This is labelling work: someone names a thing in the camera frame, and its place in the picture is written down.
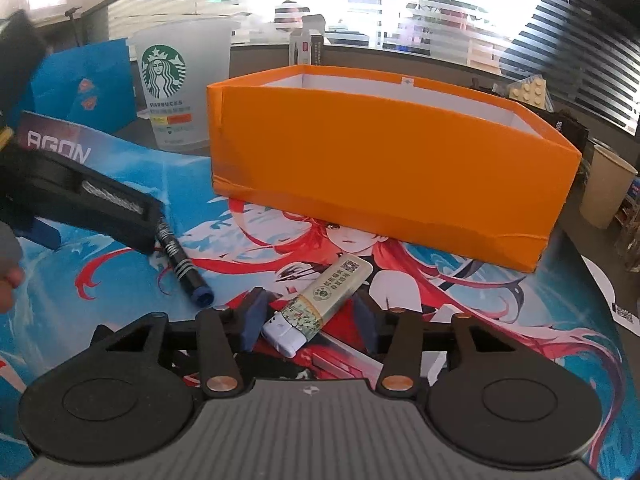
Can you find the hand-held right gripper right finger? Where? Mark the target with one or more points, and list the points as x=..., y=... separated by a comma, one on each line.
x=366, y=325

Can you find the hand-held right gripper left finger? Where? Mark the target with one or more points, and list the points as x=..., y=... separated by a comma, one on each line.
x=252, y=320

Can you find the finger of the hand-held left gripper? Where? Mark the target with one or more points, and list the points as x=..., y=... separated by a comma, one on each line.
x=45, y=235
x=120, y=230

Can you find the cream tube with white cap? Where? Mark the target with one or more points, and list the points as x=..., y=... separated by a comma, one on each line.
x=325, y=295

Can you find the black marker with blue cap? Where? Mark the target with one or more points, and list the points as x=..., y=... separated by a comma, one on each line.
x=180, y=265

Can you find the orange cardboard box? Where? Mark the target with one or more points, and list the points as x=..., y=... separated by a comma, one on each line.
x=390, y=160

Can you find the person's left hand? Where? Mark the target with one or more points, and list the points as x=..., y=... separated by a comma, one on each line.
x=7, y=287

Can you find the printed desk mat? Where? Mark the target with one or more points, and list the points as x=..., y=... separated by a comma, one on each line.
x=125, y=280

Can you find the blue paper bag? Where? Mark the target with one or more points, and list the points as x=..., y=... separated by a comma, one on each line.
x=85, y=90

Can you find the clear plastic cup green logo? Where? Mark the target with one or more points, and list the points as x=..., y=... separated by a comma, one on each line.
x=182, y=85

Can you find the white paper leaflet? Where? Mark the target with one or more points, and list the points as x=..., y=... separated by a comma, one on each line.
x=615, y=295

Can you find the small grey and white carton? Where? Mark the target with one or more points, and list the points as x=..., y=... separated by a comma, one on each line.
x=306, y=42

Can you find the beige paper cup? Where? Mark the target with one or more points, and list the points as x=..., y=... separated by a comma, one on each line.
x=605, y=190

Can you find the black bag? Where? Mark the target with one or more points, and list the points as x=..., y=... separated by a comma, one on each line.
x=570, y=127

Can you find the yellow toy brick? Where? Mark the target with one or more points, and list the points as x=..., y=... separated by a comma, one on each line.
x=530, y=90

